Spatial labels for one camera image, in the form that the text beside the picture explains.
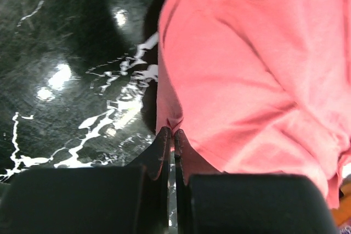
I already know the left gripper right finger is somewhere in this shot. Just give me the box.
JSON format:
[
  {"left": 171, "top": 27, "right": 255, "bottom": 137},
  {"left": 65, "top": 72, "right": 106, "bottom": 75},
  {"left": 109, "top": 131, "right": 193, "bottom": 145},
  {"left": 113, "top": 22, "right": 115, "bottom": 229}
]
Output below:
[{"left": 174, "top": 130, "right": 338, "bottom": 233}]

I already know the orange plastic basket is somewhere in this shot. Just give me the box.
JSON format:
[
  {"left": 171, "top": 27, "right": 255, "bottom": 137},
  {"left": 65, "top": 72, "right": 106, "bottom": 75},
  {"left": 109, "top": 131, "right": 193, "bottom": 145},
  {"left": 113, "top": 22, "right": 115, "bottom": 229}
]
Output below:
[{"left": 331, "top": 182, "right": 351, "bottom": 229}]

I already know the salmon red t shirt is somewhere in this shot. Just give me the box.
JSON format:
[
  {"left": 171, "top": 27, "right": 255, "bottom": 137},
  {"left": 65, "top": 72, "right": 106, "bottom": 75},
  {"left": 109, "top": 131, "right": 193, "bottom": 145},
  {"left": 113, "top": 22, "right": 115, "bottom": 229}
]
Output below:
[{"left": 156, "top": 0, "right": 350, "bottom": 208}]

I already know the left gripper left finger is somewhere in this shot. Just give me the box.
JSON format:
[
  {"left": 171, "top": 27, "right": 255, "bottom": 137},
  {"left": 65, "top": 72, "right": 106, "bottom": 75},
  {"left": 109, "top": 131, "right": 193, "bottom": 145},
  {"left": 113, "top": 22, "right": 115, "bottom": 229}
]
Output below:
[{"left": 1, "top": 127, "right": 171, "bottom": 233}]

